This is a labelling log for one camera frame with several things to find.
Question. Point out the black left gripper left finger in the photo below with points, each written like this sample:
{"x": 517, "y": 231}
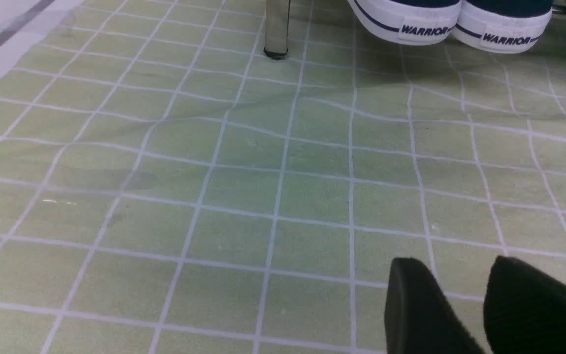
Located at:
{"x": 418, "y": 318}

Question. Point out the stainless steel shoe rack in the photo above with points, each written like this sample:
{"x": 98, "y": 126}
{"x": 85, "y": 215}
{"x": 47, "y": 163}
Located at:
{"x": 276, "y": 30}

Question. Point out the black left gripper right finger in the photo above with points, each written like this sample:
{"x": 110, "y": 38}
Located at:
{"x": 524, "y": 309}

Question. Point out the green checkered tablecloth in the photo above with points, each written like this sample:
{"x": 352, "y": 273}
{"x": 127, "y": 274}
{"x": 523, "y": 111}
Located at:
{"x": 166, "y": 188}

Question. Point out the navy slip-on shoe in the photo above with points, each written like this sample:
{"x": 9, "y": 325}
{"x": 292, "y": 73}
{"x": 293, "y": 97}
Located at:
{"x": 502, "y": 26}
{"x": 408, "y": 22}

